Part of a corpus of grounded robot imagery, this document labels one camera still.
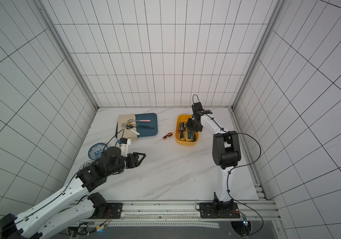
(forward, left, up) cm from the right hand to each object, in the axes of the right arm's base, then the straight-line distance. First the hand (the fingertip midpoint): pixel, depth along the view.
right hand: (184, 126), depth 99 cm
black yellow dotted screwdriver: (-5, -7, -4) cm, 9 cm away
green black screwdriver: (-6, -3, 0) cm, 7 cm away
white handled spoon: (+3, +43, -5) cm, 44 cm away
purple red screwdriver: (+1, +4, -6) cm, 7 cm away
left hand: (-29, +23, +8) cm, 38 cm away
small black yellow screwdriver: (+3, 0, -7) cm, 8 cm away
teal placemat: (-1, +27, -7) cm, 27 cm away
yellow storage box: (+12, 0, -6) cm, 14 cm away
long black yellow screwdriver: (0, +2, -6) cm, 6 cm away
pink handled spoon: (+8, +40, -6) cm, 42 cm away
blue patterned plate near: (-29, +57, -2) cm, 64 cm away
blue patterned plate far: (-20, +56, -4) cm, 60 cm away
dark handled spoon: (+2, +40, -6) cm, 41 cm away
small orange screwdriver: (-5, +11, -5) cm, 13 cm away
